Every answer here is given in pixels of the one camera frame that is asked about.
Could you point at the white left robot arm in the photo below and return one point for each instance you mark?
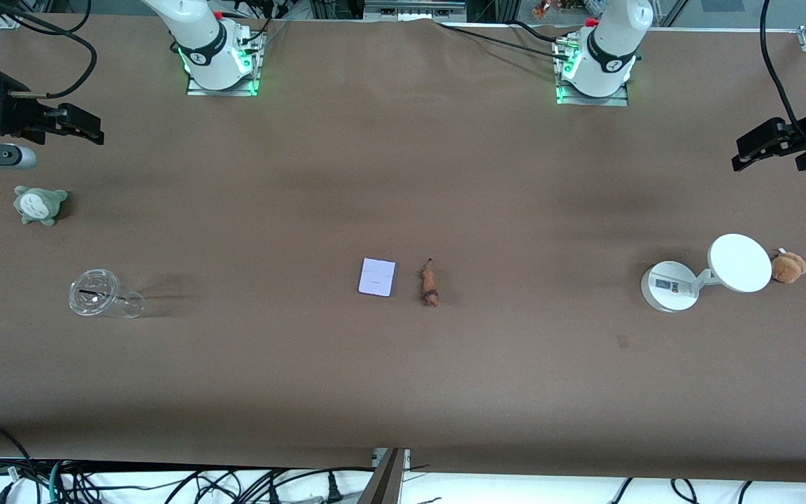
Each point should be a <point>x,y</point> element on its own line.
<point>613,49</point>

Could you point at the aluminium frame post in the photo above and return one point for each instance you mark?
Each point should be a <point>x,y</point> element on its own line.
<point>385,483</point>

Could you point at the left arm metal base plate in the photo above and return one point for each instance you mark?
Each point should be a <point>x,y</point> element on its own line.
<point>616,101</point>

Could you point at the clear plastic cup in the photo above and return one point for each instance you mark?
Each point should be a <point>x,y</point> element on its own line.
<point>92,290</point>

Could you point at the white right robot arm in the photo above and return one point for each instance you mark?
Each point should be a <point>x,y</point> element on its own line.
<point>207,42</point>

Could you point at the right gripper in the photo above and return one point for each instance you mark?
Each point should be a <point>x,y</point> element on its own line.
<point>14,114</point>

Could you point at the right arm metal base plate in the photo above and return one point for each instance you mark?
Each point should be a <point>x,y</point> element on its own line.
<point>235,92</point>

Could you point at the aluminium frame rail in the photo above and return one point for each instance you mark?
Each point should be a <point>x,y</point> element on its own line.
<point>413,8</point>

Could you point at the brown table cover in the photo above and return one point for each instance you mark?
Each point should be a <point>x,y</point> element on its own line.
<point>445,392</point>

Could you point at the white round desk lamp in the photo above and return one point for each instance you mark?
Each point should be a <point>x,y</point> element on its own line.
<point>739,262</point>

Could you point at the small orange toy figure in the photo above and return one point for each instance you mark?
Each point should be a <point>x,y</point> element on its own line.
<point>541,10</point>

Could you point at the green plush toy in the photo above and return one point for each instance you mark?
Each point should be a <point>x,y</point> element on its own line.
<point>38,204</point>

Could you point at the brown lion statue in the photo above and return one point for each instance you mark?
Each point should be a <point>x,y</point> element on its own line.
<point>429,283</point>

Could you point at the brown plush toy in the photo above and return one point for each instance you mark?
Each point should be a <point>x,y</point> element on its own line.
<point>788,268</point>

